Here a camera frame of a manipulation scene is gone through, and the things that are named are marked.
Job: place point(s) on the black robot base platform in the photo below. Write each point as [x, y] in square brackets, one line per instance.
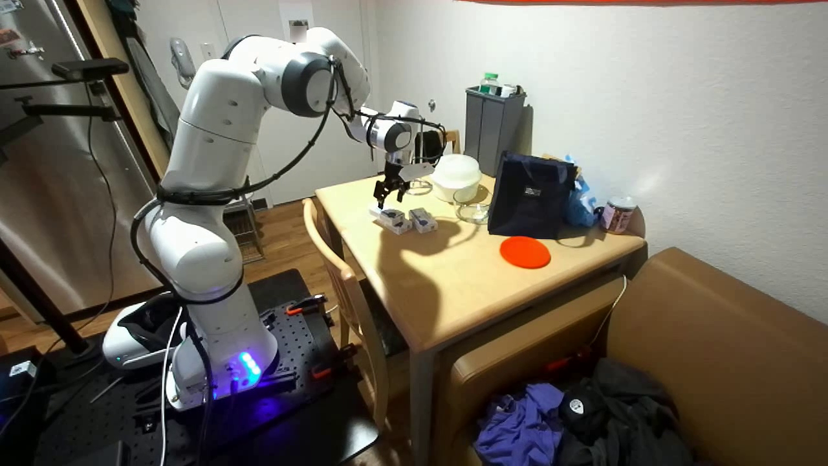
[300, 346]

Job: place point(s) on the orange round lid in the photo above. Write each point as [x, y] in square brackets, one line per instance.
[524, 251]

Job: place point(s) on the small grey box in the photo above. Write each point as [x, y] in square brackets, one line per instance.
[22, 369]

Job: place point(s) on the blue plastic bag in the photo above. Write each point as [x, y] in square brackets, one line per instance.
[585, 201]

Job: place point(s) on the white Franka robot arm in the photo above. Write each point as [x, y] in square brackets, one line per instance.
[215, 131]

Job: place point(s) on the grey plastic bin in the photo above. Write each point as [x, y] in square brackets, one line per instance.
[493, 131]

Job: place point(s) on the purple cloth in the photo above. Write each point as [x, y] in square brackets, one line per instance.
[518, 422]

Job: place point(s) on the green-lidded jar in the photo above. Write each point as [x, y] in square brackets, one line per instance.
[489, 83]

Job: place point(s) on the leaning wooden plank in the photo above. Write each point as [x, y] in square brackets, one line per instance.
[105, 34]

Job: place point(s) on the white lidded plastic bowl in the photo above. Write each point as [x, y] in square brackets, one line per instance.
[457, 177]

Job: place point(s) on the clear glass bowl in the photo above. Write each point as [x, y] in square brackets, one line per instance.
[472, 210]

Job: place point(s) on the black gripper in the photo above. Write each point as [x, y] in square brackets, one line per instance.
[395, 171]

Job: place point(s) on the black camera stand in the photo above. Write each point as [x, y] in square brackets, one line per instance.
[92, 69]

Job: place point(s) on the brown armchair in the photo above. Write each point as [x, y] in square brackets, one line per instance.
[732, 364]

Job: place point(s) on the small pinkish jar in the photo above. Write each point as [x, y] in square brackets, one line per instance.
[621, 218]

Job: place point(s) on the stainless steel appliance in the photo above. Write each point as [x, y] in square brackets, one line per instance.
[53, 215]

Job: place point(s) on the wooden slat-back chair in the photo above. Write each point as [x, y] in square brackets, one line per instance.
[333, 260]

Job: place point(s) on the small wooden side table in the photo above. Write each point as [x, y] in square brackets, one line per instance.
[247, 224]

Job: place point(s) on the dark navy bag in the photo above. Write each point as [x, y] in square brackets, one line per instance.
[530, 197]

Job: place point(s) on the grey round floor device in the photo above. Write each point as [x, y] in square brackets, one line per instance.
[131, 338]

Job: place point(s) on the black clothes pile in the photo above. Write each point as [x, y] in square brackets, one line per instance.
[630, 422]

